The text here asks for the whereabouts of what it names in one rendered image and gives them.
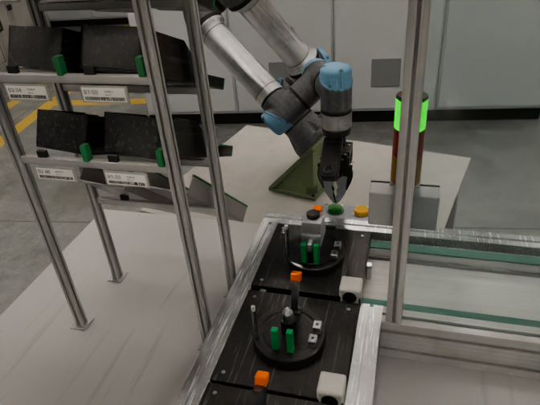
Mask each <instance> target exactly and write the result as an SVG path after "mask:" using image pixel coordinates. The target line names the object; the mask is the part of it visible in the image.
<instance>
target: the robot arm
mask: <svg viewBox="0 0 540 405"><path fill-rule="evenodd" d="M227 8H228V9H229V10H230V11H231V12H240V13H241V14H242V16H243V17H244V18H245V19H246V20H247V21H248V23H249V24H250V25H251V26H252V27H253V28H254V29H255V30H256V32H257V33H258V34H259V35H260V36H261V37H262V38H263V40H264V41H265V42H266V43H267V44H268V45H269V46H270V48H271V49H273V50H274V52H275V53H276V54H277V55H278V56H279V57H280V58H281V59H282V60H283V61H284V63H285V64H286V72H287V73H288V77H287V78H286V79H283V78H279V79H278V80H275V78H274V77H273V76H272V75H271V74H270V73H269V72H268V71H267V70H266V68H265V67H264V66H263V65H262V64H261V63H260V62H259V61H258V60H257V59H256V57H255V56H254V55H253V54H252V53H251V52H250V51H249V50H248V49H247V48H246V47H245V46H244V45H243V44H242V43H241V42H240V41H239V39H238V38H237V37H236V36H235V35H234V34H233V33H232V32H231V31H230V29H229V28H228V27H227V26H226V25H225V19H224V17H223V16H222V15H221V14H222V12H224V11H225V10H226V9H227ZM198 13H199V19H200V25H201V31H202V41H203V44H205V45H206V46H207V47H208V48H209V49H210V50H211V52H212V53H213V54H214V55H215V56H216V57H217V58H218V59H219V61H220V62H221V63H222V64H223V65H224V66H225V67H226V69H227V70H228V71H229V72H230V73H231V74H232V75H233V76H234V77H235V78H236V79H237V80H238V81H239V82H240V84H241V85H242V86H243V87H244V88H245V89H246V90H247V92H248V93H249V94H250V95H251V96H252V97H253V98H254V100H255V101H256V102H257V103H258V104H259V105H260V106H261V108H262V109H263V110H264V113H263V114H262V115H261V119H262V120H263V122H264V123H265V124H266V125H267V126H268V127H269V128H270V129H271V130H272V131H273V132H274V133H275V134H277V135H282V134H283V133H285V134H286V135H287V137H288V139H289V140H290V142H291V144H292V147H293V148H294V150H295V152H296V154H297V155H298V156H299V157H301V156H302V155H303V154H305V153H306V152H307V151H308V150H309V149H310V148H311V147H312V146H313V145H314V144H316V143H317V142H318V141H319V140H320V139H321V138H322V137H323V136H325V138H324V142H323V148H322V153H321V156H320V159H321V163H318V164H317V166H318V170H317V176H318V179H319V181H320V184H321V186H322V188H323V189H324V191H325V192H326V194H327V195H328V197H329V199H330V200H331V201H332V202H333V203H339V202H340V201H341V200H342V198H343V196H344V195H345V193H346V191H347V189H348V187H349V185H350V183H351V181H352V178H353V175H354V172H353V170H352V168H353V165H350V164H351V163H352V160H353V142H349V141H346V136H348V135H350V129H351V126H352V85H353V77H352V68H351V66H350V65H349V64H347V63H343V62H333V61H332V60H331V58H330V57H328V55H327V54H326V53H325V51H324V50H323V49H322V48H320V47H317V48H315V47H314V46H307V45H306V44H305V42H304V41H303V40H302V39H301V37H300V36H299V35H298V34H297V33H296V32H295V31H294V30H293V28H292V27H291V26H290V25H289V23H288V22H287V21H286V20H285V18H284V17H283V16H282V14H281V13H280V12H279V11H278V9H277V8H275V7H274V5H273V4H272V3H271V2H270V0H215V8H214V12H204V11H199V12H198ZM320 99H321V114H319V115H317V114H316V113H314V112H313V111H312V110H311V108H312V107H313V106H314V105H315V104H316V103H317V102H318V101H319V100H320ZM348 144H350V145H348ZM333 182H337V195H336V197H335V194H334V187H333Z"/></svg>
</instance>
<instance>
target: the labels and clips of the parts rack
mask: <svg viewBox="0 0 540 405"><path fill-rule="evenodd" d="M66 1H68V2H78V1H96V0H55V2H66ZM6 2H21V0H0V3H6ZM52 60H53V63H54V65H55V70H56V73H57V76H63V75H64V74H66V73H68V70H67V67H66V63H65V61H64V57H63V55H55V56H53V57H52ZM135 61H136V65H137V72H138V75H139V77H144V78H145V77H146V76H147V74H146V70H145V62H144V59H143V55H138V56H137V57H135ZM6 70H7V72H8V73H10V74H18V73H20V71H19V68H18V65H7V66H6ZM83 70H84V74H85V75H95V74H97V72H96V67H95V66H84V67H83ZM4 87H5V89H6V93H7V95H8V97H9V100H36V101H52V98H51V94H50V91H49V88H48V86H47V84H12V83H4ZM79 87H80V92H81V96H82V98H83V102H84V103H108V104H131V102H130V99H129V92H128V89H127V86H116V85H81V84H80V85H79ZM80 152H81V154H82V158H83V160H84V162H90V161H91V160H92V159H93V156H92V151H91V149H90V145H89V144H88V143H83V144H82V145H81V146H80ZM36 153H37V155H38V157H39V158H47V157H49V154H48V152H47V150H43V149H38V150H37V151H36ZM155 153H156V158H157V164H158V167H165V165H166V163H165V158H164V155H163V151H162V147H159V148H158V149H157V150H156V151H155ZM107 158H108V162H119V161H120V158H119V155H118V154H109V155H108V156H107ZM34 168H35V172H36V173H37V176H38V179H44V180H54V181H65V182H78V178H77V176H76V172H75V169H74V168H70V167H58V166H37V165H34ZM103 171H104V176H105V180H106V182H107V185H114V186H133V187H143V188H150V184H149V178H148V174H147V173H136V172H125V171H114V170H103ZM96 200H97V203H101V204H110V205H119V206H127V207H144V208H153V209H163V210H171V211H175V209H174V203H173V202H157V201H148V200H139V199H130V198H129V196H128V195H125V194H121V195H120V198H112V197H103V196H98V197H97V198H96ZM189 209H190V212H197V213H205V214H214V215H216V212H215V207H209V206H203V205H194V204H189Z"/></svg>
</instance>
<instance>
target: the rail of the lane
mask: <svg viewBox="0 0 540 405"><path fill-rule="evenodd" d="M303 217H304V216H303V215H290V214H281V213H272V212H266V213H265V215H264V217H263V219H262V221H261V222H269V224H272V223H281V224H290V225H298V226H301V221H302V219H303ZM325 228H332V229H341V230H350V231H366V232H371V240H373V241H383V242H391V236H392V226H384V225H375V224H369V223H368V221H362V220H352V219H335V218H326V217H325Z"/></svg>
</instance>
